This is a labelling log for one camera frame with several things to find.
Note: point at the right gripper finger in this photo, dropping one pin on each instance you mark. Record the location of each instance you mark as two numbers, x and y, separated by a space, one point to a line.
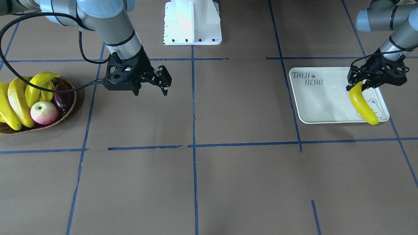
136 88
159 77

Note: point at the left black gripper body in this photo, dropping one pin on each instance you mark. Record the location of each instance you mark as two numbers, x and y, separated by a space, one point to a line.
390 66

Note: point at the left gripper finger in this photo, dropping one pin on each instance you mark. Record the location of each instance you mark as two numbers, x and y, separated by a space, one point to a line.
371 83
355 75

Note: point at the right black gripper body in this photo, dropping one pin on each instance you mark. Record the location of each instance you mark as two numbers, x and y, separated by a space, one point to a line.
142 62

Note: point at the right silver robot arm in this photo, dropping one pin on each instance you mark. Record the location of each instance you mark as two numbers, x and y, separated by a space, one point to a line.
108 18

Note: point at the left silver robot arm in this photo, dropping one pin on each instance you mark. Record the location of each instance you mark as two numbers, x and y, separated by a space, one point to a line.
388 15

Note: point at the yellow banana behind basket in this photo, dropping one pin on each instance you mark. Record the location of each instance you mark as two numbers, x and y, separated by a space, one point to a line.
47 91

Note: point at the yellow banana front basket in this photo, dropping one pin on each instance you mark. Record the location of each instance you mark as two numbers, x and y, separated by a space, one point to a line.
7 113

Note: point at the woven wicker basket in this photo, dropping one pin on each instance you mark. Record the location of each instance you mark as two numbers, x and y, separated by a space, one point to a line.
32 98

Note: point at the white bear tray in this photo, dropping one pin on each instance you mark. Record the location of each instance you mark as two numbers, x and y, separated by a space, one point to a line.
321 96

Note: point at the dark purple mango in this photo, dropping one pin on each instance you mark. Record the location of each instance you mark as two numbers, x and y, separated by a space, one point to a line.
63 101

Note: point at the red green apple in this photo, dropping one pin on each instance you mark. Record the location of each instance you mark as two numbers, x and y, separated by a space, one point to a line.
44 113

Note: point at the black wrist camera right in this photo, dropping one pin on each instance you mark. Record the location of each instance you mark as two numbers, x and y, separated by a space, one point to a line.
125 86

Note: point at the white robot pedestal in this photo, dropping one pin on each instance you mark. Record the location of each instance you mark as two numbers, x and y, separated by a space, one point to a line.
192 22

